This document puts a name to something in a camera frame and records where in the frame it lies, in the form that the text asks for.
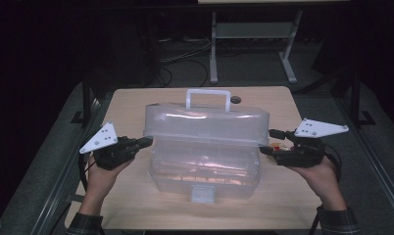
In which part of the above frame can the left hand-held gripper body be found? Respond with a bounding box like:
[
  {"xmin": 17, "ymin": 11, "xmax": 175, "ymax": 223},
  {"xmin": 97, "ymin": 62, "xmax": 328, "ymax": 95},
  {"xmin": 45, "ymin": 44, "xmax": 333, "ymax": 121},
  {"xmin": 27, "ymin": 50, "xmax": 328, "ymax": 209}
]
[{"xmin": 79, "ymin": 121, "xmax": 141, "ymax": 171}]

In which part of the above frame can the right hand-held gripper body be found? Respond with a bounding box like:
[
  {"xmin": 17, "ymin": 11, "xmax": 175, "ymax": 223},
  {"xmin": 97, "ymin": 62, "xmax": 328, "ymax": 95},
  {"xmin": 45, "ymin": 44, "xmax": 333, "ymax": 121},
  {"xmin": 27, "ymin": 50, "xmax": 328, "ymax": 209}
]
[{"xmin": 276, "ymin": 117, "xmax": 350, "ymax": 169}]

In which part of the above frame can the small red and yellow item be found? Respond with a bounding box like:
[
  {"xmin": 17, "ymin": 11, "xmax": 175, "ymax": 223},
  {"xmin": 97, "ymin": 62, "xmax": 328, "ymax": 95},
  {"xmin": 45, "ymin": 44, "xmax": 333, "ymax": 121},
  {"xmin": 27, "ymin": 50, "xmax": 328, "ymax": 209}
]
[{"xmin": 269, "ymin": 141, "xmax": 291, "ymax": 153}]

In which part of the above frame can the clear plastic storage box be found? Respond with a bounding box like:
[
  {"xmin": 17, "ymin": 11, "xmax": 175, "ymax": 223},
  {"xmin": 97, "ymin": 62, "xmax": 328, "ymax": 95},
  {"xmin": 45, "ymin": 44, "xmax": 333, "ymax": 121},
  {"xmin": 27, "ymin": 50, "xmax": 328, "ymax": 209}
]
[{"xmin": 143, "ymin": 88, "xmax": 271, "ymax": 204}]

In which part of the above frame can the person's right hand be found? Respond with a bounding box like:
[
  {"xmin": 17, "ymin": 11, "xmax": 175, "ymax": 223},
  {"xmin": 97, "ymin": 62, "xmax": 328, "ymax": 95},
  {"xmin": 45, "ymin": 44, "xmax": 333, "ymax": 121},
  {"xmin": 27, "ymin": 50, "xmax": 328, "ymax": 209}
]
[{"xmin": 286, "ymin": 157, "xmax": 345, "ymax": 205}]

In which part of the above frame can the person's left hand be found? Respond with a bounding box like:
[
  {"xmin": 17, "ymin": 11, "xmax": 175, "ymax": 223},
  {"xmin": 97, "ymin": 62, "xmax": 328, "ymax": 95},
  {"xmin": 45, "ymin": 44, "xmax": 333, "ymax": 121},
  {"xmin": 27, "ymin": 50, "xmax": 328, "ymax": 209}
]
[{"xmin": 86, "ymin": 156, "xmax": 134, "ymax": 205}]

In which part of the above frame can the black metal stand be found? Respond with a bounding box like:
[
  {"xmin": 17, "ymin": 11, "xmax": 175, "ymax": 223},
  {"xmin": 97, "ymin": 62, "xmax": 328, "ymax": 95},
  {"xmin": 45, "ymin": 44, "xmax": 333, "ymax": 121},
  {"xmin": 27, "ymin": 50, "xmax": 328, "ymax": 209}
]
[
  {"xmin": 71, "ymin": 70, "xmax": 99, "ymax": 125},
  {"xmin": 347, "ymin": 70, "xmax": 377, "ymax": 127}
]

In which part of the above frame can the black tape strip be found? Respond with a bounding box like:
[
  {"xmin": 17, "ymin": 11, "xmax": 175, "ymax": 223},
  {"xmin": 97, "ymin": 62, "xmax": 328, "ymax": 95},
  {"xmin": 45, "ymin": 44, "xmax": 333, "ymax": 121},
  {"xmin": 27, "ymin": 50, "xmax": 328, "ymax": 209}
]
[{"xmin": 66, "ymin": 194, "xmax": 85, "ymax": 204}]

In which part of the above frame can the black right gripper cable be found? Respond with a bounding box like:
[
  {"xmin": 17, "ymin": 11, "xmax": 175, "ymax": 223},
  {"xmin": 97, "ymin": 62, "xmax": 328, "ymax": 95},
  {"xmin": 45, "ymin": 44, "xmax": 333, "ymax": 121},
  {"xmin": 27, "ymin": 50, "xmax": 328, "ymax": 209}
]
[{"xmin": 321, "ymin": 143, "xmax": 343, "ymax": 182}]

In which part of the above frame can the aluminium frame rail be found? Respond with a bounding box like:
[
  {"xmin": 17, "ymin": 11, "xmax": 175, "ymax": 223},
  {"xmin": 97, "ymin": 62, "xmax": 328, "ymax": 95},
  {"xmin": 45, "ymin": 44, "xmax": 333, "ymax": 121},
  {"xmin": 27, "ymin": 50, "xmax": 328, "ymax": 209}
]
[
  {"xmin": 29, "ymin": 97, "xmax": 100, "ymax": 235},
  {"xmin": 335, "ymin": 97, "xmax": 394, "ymax": 218}
]

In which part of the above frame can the black floor cable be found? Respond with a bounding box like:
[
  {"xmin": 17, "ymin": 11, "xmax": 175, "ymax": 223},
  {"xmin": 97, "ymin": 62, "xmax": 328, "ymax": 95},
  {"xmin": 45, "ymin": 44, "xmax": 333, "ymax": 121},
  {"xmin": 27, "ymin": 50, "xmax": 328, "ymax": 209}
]
[
  {"xmin": 159, "ymin": 58, "xmax": 210, "ymax": 88},
  {"xmin": 157, "ymin": 38, "xmax": 213, "ymax": 65}
]

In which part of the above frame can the grey metal desk frame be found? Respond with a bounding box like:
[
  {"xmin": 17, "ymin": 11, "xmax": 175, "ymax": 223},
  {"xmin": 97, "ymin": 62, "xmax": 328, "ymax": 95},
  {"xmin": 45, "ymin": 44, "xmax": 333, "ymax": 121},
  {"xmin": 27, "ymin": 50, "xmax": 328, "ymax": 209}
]
[{"xmin": 209, "ymin": 10, "xmax": 304, "ymax": 85}]

